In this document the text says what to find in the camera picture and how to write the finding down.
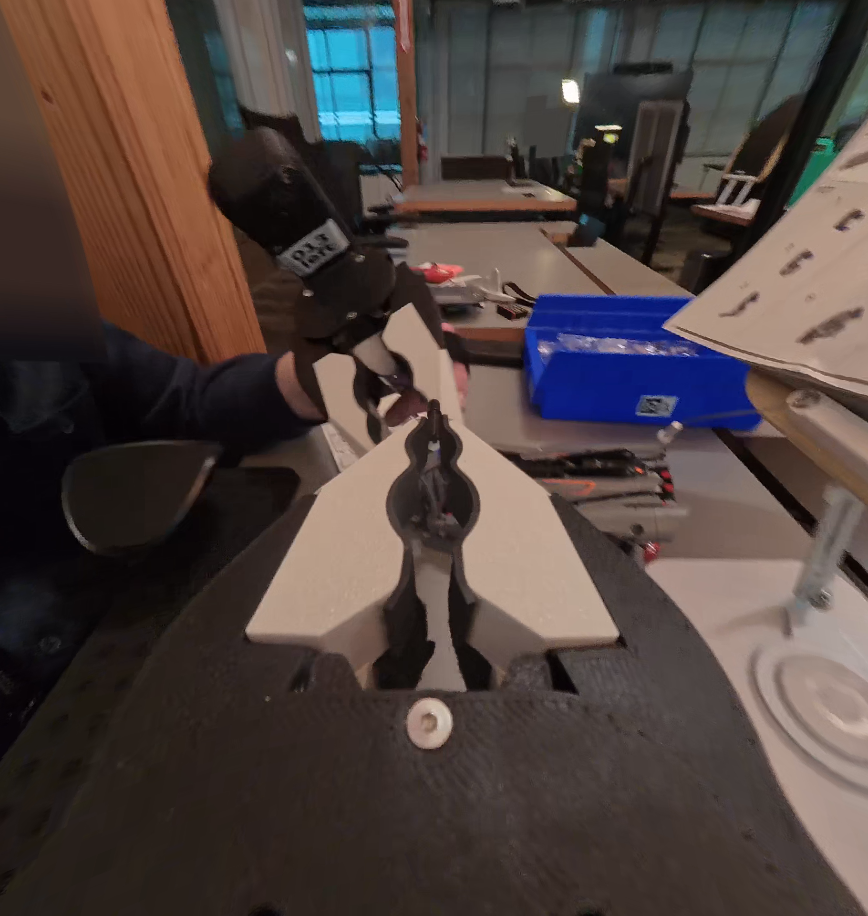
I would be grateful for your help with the red fire extinguisher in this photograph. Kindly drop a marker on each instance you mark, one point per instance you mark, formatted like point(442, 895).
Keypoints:
point(421, 139)

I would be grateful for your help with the person's left hand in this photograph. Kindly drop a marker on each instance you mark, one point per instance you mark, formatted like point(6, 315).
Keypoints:
point(294, 386)

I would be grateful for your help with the black monitor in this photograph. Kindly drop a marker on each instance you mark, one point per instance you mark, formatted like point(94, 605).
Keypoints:
point(613, 93)

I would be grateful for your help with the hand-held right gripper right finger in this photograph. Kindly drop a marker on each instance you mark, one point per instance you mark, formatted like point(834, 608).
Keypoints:
point(541, 572)

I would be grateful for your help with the clear plastic bags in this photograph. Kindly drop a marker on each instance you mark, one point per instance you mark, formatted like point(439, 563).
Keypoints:
point(620, 345)

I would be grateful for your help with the small red object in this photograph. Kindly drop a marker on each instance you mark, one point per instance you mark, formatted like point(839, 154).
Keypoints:
point(437, 272)

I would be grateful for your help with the grey lego car model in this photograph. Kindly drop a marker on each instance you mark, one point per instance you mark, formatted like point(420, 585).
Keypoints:
point(606, 494)

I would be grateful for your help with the small black box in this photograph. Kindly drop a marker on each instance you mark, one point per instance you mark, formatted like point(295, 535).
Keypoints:
point(514, 310)

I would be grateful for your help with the white toy airplane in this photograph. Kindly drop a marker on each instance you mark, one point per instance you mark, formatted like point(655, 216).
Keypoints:
point(488, 286)

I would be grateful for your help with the brown curved chair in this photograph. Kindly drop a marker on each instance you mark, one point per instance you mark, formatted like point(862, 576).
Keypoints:
point(770, 143)

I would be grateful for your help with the wooden pillar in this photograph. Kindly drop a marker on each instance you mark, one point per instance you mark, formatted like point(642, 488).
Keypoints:
point(133, 179)

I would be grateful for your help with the tall grey cabinet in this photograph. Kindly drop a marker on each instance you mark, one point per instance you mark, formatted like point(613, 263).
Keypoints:
point(659, 157)

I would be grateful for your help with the black perforated mat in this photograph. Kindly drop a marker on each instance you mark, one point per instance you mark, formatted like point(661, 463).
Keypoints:
point(212, 515)

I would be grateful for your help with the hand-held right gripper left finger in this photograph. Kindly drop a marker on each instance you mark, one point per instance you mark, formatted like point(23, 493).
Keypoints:
point(327, 572)

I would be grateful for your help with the blue storage bin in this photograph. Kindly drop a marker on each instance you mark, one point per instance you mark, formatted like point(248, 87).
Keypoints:
point(620, 386)

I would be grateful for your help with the black lego pin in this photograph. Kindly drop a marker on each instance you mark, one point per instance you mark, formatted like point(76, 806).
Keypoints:
point(434, 415)

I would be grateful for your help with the white book stand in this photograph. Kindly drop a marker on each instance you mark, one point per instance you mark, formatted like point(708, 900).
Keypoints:
point(706, 630)

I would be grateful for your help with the black chair armrest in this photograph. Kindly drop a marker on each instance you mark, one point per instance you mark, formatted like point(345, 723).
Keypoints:
point(133, 494)

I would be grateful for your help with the person's left forearm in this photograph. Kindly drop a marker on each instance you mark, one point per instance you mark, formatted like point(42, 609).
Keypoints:
point(191, 401)

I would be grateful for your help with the person's navy jacket torso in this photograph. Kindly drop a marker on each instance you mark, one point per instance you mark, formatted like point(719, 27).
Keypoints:
point(26, 465)

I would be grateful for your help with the wooden background desk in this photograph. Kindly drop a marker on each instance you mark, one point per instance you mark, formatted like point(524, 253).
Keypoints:
point(477, 197)

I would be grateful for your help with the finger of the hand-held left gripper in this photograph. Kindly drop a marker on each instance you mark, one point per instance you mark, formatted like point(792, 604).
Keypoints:
point(427, 343)
point(337, 390)

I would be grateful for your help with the lego instruction booklet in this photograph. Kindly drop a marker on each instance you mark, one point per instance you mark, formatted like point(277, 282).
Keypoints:
point(799, 300)

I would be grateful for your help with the black steel column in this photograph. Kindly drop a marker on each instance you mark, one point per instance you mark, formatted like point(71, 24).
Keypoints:
point(831, 93)

